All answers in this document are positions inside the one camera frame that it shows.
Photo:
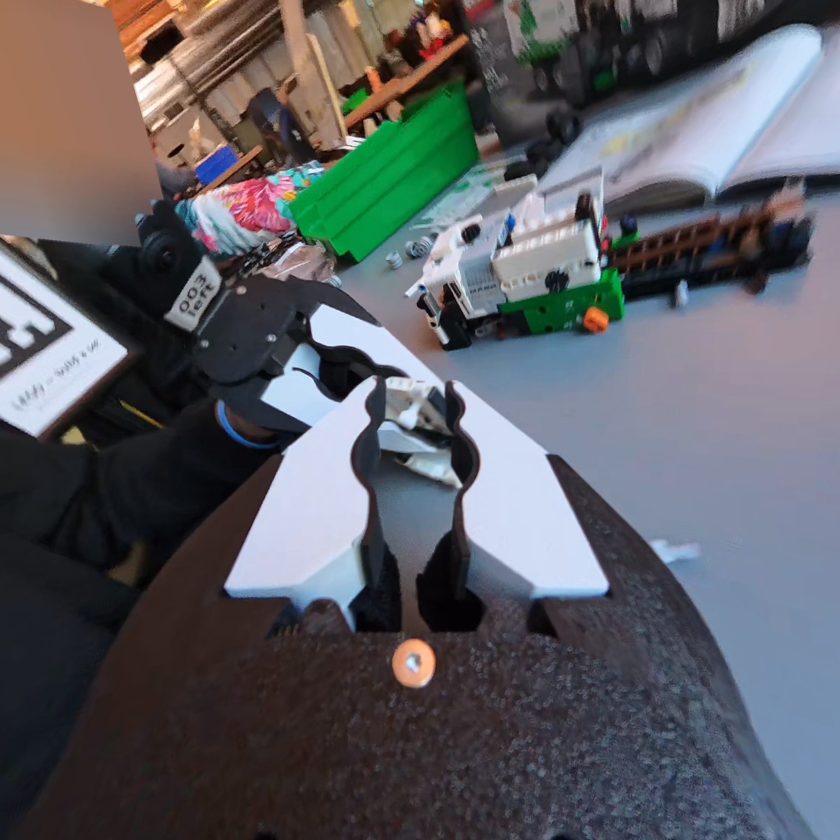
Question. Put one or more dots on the person's left forearm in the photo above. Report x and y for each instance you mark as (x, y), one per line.
(131, 485)

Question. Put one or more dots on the open instruction book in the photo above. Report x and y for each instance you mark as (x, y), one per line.
(722, 118)

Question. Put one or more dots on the blue plastic crate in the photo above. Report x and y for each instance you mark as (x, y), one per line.
(215, 164)

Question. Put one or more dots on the white green lego truck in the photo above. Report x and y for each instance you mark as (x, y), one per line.
(525, 269)

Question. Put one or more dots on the cluster of grey wheel hubs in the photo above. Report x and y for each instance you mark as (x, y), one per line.
(417, 248)

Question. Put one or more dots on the white fiducial marker card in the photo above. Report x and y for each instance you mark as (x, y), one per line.
(59, 367)

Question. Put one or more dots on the green plastic bin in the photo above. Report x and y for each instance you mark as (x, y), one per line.
(387, 177)

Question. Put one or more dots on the white lego beam subassembly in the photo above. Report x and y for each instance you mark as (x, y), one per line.
(420, 459)

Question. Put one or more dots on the small white lego piece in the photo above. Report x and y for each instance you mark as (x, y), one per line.
(676, 551)

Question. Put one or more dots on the printed paper sheet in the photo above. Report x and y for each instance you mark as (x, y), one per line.
(472, 190)

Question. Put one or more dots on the pile of black lego tyres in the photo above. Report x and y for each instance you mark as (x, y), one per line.
(548, 148)

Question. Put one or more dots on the floral printed cloth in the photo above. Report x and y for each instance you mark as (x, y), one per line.
(243, 203)

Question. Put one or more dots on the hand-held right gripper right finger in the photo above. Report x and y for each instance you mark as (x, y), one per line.
(531, 525)

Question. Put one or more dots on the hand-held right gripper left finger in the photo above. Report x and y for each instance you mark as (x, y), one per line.
(308, 512)

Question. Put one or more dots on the blue wristband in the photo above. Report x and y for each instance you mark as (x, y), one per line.
(246, 441)

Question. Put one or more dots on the long black lego chassis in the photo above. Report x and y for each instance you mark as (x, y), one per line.
(709, 253)

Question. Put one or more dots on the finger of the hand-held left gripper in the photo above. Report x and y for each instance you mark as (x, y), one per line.
(358, 341)
(295, 387)

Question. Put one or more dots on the crumpled clear plastic bag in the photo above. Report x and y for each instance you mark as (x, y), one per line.
(289, 262)

